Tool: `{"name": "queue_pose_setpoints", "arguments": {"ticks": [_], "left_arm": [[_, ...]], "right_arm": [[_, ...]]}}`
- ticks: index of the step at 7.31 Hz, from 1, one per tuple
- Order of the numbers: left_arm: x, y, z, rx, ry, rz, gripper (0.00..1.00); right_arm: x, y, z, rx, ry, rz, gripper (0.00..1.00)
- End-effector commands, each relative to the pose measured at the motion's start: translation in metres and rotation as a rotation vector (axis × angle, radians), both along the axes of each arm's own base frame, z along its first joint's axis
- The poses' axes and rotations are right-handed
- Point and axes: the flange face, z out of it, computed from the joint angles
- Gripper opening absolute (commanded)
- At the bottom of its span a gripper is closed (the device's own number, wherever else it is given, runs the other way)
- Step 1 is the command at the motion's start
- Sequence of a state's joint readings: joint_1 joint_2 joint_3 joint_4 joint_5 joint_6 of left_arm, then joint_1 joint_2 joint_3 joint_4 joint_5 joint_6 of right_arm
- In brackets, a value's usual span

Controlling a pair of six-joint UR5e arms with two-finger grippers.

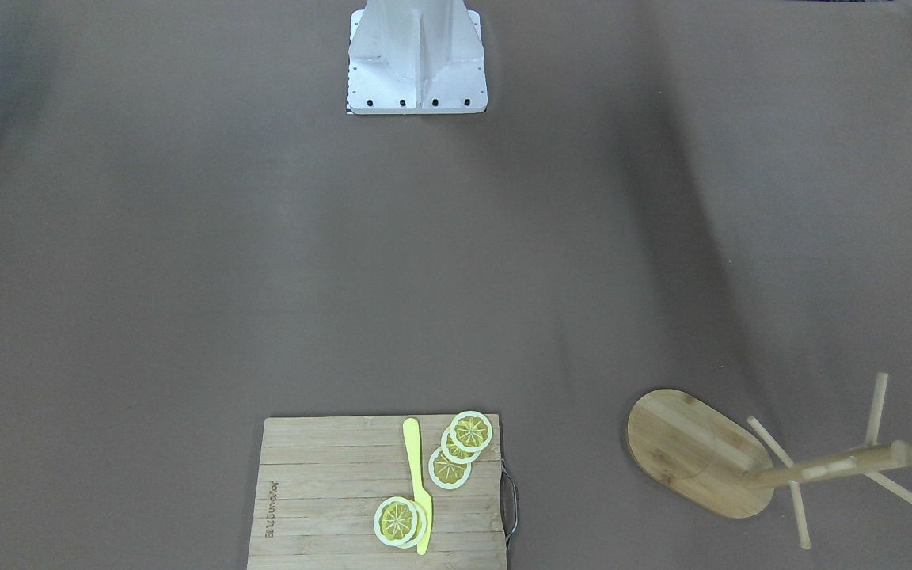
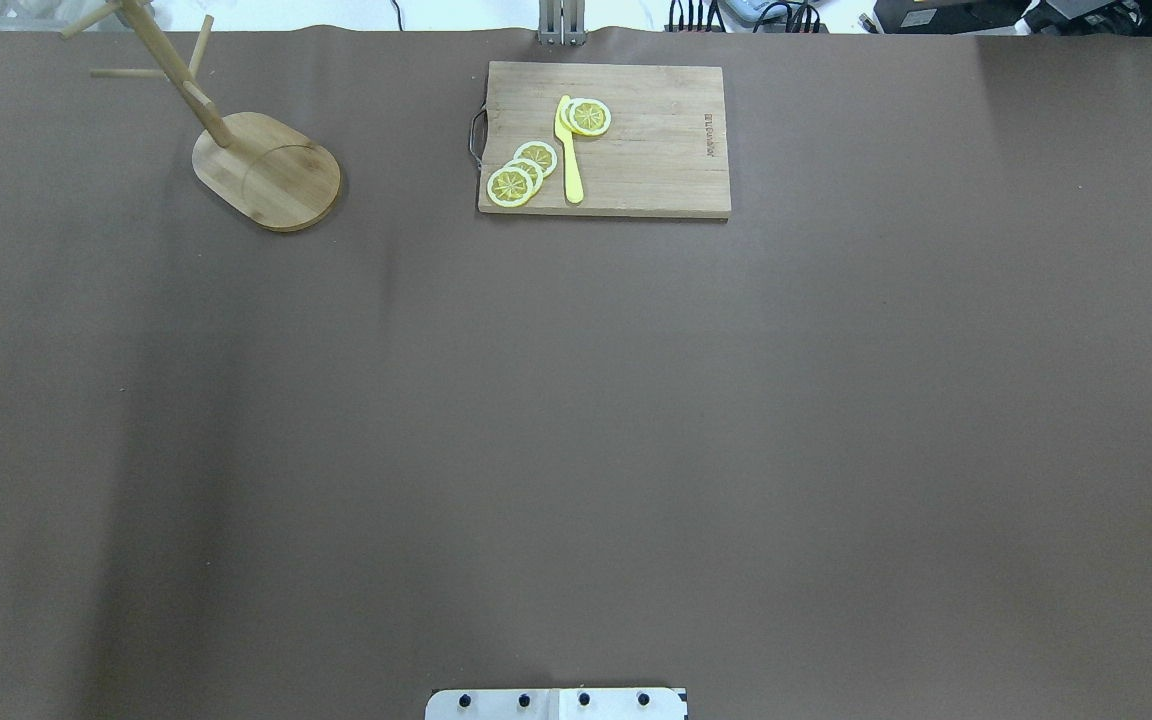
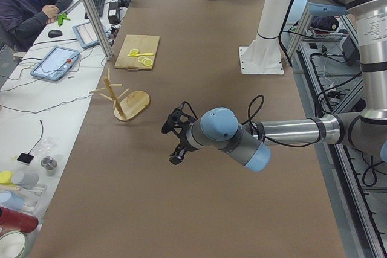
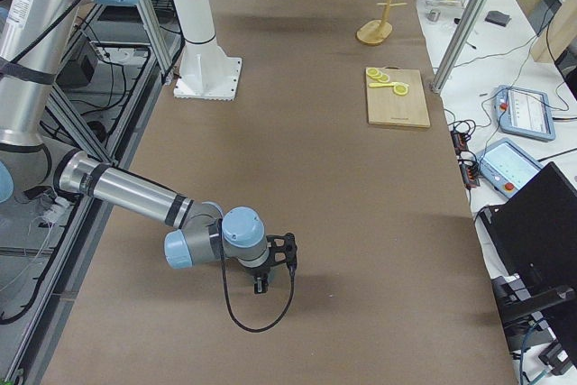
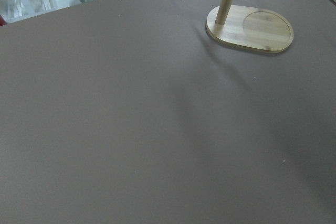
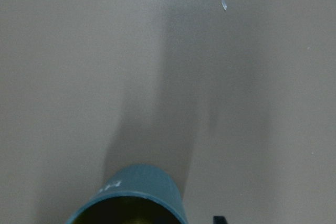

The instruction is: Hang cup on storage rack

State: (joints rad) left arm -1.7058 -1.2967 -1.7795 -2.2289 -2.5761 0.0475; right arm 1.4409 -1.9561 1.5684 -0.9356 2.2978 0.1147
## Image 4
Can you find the far teach pendant tablet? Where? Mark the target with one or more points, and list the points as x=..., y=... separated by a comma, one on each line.
x=524, y=112

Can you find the teach pendant tablet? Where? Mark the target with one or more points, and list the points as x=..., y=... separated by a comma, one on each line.
x=524, y=112
x=507, y=167

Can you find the wooden cutting board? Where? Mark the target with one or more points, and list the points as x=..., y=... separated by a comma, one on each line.
x=386, y=108

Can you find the wooden cup rack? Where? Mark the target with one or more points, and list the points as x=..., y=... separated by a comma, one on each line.
x=376, y=31

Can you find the aluminium frame post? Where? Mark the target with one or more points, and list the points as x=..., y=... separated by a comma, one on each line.
x=457, y=43

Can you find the white camera pillar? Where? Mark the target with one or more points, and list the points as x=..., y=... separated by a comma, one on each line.
x=205, y=71

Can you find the near teach pendant tablet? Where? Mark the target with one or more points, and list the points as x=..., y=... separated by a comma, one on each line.
x=507, y=167

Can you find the black monitor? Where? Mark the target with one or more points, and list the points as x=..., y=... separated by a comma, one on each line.
x=535, y=236

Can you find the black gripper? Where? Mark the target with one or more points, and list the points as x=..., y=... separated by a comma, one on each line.
x=257, y=274

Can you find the yellow plastic knife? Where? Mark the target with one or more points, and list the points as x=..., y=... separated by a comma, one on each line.
x=385, y=84

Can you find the small black square device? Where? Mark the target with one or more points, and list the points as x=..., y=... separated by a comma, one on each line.
x=498, y=18

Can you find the small steel cup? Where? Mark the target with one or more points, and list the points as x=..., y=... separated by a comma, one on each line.
x=433, y=15

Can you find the lemon slice single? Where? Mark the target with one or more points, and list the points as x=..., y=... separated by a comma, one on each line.
x=400, y=89

